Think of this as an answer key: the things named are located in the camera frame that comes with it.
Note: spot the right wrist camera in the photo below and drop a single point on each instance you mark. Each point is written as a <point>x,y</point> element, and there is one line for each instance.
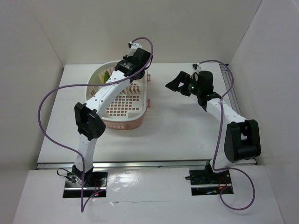
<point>196,68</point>

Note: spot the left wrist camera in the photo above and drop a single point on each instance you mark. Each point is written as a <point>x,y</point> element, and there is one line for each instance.
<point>133,46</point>

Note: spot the white pink dish rack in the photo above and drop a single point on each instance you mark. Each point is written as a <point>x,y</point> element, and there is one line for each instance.
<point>129,107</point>

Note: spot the aluminium rail frame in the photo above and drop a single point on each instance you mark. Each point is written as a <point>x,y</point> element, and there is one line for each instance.
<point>175,130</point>

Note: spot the green plate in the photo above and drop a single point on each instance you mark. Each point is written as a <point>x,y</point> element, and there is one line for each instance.
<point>106,77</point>

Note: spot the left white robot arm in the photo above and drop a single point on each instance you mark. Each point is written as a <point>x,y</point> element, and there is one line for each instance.
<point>88,116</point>

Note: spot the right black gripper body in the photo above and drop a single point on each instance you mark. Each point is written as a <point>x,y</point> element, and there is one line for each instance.
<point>193,87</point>

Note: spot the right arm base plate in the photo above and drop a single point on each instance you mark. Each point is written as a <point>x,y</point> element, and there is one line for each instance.
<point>203,184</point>

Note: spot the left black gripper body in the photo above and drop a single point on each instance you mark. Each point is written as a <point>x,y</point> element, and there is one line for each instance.
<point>127,58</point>

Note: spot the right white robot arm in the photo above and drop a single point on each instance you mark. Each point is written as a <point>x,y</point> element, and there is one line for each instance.
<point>238,137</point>

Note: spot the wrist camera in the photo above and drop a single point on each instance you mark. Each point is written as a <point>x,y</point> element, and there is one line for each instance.
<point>196,68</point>
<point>133,46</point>

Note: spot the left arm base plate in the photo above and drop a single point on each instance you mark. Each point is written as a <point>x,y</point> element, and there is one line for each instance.
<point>96,184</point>

